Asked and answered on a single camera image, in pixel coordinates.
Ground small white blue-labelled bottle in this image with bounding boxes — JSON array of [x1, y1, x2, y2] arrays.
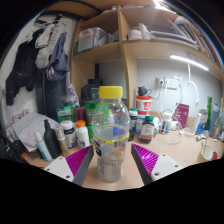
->
[[32, 130, 54, 163]]

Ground white and blue box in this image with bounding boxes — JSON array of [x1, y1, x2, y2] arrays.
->
[[193, 107, 209, 135]]

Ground white pill bottle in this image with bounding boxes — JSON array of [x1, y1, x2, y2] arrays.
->
[[159, 112, 173, 135]]

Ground wooden stick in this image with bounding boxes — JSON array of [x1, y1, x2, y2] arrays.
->
[[203, 130, 209, 148]]

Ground white dark-labelled bottle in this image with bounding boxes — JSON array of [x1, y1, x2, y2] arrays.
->
[[60, 120, 78, 149]]

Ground black appliance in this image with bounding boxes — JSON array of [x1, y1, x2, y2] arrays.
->
[[80, 78, 105, 108]]

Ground green box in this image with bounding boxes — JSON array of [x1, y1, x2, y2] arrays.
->
[[56, 105, 76, 123]]

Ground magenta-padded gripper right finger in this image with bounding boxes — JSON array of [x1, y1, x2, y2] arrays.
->
[[130, 143, 184, 185]]

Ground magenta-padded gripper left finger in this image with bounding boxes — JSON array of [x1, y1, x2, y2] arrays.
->
[[44, 144, 95, 187]]

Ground white wall power outlet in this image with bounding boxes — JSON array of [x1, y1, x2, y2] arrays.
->
[[155, 76, 181, 91]]

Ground white paper sheets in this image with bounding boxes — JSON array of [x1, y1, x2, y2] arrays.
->
[[12, 111, 60, 153]]

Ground hanging dark clothes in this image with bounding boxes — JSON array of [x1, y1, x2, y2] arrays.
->
[[4, 19, 80, 118]]

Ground black spray bottle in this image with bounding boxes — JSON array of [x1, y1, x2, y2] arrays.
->
[[42, 118, 62, 160]]

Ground dark green-capped pill bottle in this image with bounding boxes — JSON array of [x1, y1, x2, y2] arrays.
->
[[139, 115, 155, 143]]

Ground clear yellow-capped drink bottle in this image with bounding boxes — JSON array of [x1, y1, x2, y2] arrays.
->
[[91, 85, 131, 183]]

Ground orange-capped white bottle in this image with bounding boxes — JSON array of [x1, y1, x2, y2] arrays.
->
[[74, 119, 91, 148]]

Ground under-shelf light bar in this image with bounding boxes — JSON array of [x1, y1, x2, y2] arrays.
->
[[169, 54, 210, 72]]

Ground red and white canister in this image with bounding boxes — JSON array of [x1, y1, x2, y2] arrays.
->
[[135, 94, 153, 116]]

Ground magenta pouch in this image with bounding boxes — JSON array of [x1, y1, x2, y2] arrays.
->
[[172, 102, 190, 130]]

